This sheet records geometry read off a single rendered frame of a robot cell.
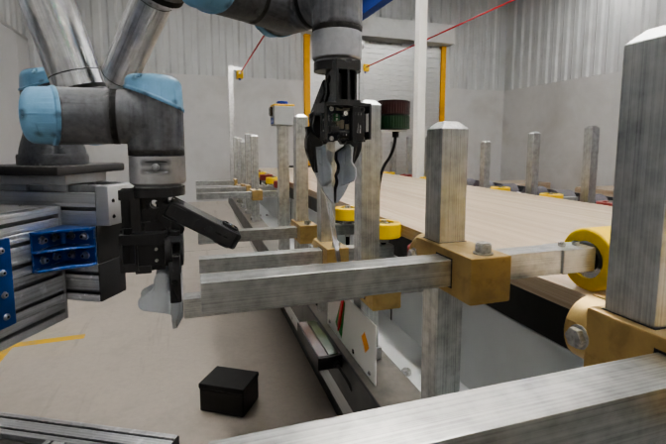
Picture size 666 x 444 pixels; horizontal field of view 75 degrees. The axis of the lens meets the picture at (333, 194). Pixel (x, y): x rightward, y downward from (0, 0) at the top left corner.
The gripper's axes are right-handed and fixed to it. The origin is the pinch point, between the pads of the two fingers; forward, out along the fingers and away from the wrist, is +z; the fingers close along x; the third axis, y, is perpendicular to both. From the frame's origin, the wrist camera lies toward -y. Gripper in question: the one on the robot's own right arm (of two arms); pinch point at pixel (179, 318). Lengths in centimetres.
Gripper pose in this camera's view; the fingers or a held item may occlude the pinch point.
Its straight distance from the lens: 71.2
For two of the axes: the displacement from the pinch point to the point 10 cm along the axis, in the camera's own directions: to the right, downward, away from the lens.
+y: -9.5, 0.3, -3.0
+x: 3.0, 1.1, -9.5
